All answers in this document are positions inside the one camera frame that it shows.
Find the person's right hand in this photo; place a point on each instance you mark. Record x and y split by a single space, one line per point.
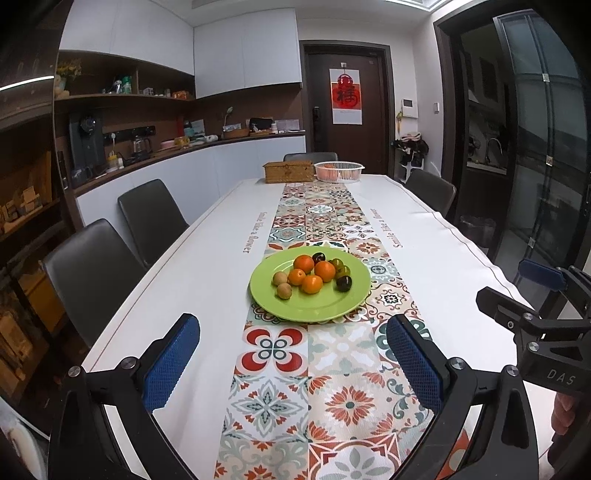
564 415

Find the metal faucet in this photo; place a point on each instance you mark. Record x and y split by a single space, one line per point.
494 147

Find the dark water dispenser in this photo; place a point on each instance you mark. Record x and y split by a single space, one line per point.
87 145

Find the brown woven box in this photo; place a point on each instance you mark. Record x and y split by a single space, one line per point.
288 171

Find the grey trash bin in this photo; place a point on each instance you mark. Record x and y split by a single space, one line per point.
478 230

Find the white counter cabinet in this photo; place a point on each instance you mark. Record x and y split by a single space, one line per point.
221 166

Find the glass sliding door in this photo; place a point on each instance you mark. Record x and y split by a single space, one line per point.
540 138

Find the dark wooden door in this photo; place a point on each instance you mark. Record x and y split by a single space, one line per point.
369 138

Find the dark grey chair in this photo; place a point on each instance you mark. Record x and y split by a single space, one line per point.
150 217
431 191
310 157
92 272

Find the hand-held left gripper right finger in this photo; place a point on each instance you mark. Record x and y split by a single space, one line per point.
415 364

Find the dark cherry tomato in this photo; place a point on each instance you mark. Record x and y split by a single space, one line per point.
343 283
318 257

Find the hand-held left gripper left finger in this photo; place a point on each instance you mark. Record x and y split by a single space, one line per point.
171 364

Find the black bag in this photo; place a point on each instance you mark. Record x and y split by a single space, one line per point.
261 125

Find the white desk lamp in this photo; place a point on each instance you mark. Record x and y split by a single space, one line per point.
228 115

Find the red wall calendar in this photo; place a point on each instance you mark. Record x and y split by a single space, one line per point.
345 97

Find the patterned table runner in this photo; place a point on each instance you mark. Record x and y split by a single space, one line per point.
341 355

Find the orange mandarin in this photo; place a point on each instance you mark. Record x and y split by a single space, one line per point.
304 263
325 271
296 277
312 284

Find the shoe rack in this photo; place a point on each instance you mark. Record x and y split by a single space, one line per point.
411 150

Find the white wall cabinets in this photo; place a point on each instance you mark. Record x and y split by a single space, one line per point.
244 50

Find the white plastic basket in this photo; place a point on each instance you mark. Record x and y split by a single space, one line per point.
339 173

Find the yellow bottle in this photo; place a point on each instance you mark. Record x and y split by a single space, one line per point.
112 164

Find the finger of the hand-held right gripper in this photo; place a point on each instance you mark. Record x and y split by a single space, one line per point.
542 274
508 314

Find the glass kettle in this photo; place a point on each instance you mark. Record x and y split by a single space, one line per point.
141 146

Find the white intercom panel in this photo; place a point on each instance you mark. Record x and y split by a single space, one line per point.
407 108

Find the round brown fruit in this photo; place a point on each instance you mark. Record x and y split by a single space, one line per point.
279 278
284 291

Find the green plate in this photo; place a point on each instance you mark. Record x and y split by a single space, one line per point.
323 308

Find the wicker tray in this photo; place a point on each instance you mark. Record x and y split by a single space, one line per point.
235 134

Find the yellow flowers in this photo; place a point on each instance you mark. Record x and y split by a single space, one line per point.
69 69

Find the green cherry tomato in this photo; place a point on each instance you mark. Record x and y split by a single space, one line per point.
345 271
334 262

